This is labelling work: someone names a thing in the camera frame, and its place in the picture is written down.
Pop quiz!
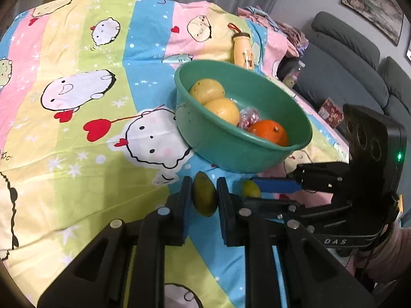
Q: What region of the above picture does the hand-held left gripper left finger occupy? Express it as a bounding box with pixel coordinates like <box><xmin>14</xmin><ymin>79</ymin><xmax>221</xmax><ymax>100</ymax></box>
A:
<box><xmin>37</xmin><ymin>176</ymin><xmax>193</xmax><ymax>308</ymax></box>

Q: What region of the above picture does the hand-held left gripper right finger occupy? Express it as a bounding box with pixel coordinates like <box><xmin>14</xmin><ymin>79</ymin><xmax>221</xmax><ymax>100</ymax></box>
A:
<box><xmin>217</xmin><ymin>177</ymin><xmax>376</xmax><ymax>308</ymax></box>

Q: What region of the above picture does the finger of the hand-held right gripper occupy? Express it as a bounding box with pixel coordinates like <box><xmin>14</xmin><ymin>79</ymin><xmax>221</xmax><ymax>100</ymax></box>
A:
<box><xmin>243</xmin><ymin>198</ymin><xmax>334</xmax><ymax>228</ymax></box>
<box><xmin>250</xmin><ymin>163</ymin><xmax>350</xmax><ymax>195</ymax></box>

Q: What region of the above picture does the small green fruit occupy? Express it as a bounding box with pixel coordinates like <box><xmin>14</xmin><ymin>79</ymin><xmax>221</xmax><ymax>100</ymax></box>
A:
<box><xmin>192</xmin><ymin>171</ymin><xmax>217</xmax><ymax>217</ymax></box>
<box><xmin>241</xmin><ymin>180</ymin><xmax>261</xmax><ymax>198</ymax></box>

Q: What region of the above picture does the orange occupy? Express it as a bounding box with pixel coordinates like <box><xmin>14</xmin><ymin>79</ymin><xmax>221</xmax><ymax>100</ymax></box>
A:
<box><xmin>248</xmin><ymin>119</ymin><xmax>289</xmax><ymax>147</ymax></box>

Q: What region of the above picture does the green plastic basin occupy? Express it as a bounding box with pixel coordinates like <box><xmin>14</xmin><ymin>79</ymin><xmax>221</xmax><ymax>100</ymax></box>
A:
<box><xmin>174</xmin><ymin>60</ymin><xmax>313</xmax><ymax>173</ymax></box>

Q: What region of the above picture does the yellow lemon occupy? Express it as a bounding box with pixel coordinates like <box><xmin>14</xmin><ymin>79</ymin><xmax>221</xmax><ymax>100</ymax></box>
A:
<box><xmin>204</xmin><ymin>98</ymin><xmax>241</xmax><ymax>126</ymax></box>

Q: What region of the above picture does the yellow-green pear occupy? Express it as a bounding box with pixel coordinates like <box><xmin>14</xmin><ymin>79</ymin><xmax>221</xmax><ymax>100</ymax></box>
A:
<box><xmin>189</xmin><ymin>79</ymin><xmax>225</xmax><ymax>105</ymax></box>

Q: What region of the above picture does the person's right forearm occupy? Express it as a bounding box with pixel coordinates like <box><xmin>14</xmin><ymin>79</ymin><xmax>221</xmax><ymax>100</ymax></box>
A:
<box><xmin>347</xmin><ymin>218</ymin><xmax>411</xmax><ymax>296</ymax></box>

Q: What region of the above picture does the red snack packet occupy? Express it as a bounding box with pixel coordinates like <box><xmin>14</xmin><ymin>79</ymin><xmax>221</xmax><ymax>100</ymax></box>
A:
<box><xmin>318</xmin><ymin>98</ymin><xmax>345</xmax><ymax>127</ymax></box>

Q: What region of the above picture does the grey sofa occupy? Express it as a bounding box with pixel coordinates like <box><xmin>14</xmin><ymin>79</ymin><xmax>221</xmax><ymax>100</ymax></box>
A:
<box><xmin>294</xmin><ymin>11</ymin><xmax>411</xmax><ymax>142</ymax></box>

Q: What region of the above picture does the yellow bear print bottle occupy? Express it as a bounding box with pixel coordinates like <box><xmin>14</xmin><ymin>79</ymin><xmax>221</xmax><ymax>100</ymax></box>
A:
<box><xmin>228</xmin><ymin>22</ymin><xmax>256</xmax><ymax>70</ymax></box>

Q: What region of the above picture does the pile of folded clothes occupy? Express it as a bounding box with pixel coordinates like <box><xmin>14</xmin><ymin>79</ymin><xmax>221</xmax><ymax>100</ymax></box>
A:
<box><xmin>238</xmin><ymin>5</ymin><xmax>309</xmax><ymax>58</ymax></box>

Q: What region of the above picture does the framed landscape painting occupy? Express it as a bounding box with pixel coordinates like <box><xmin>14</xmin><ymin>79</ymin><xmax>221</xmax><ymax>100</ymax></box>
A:
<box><xmin>340</xmin><ymin>0</ymin><xmax>404</xmax><ymax>46</ymax></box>

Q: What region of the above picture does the pastel striped cartoon blanket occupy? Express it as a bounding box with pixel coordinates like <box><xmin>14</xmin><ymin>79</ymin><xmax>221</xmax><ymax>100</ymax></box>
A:
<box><xmin>0</xmin><ymin>0</ymin><xmax>350</xmax><ymax>308</ymax></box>

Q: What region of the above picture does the black cable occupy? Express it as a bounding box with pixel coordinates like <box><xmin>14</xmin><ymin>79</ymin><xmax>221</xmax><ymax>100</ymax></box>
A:
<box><xmin>353</xmin><ymin>228</ymin><xmax>390</xmax><ymax>292</ymax></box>

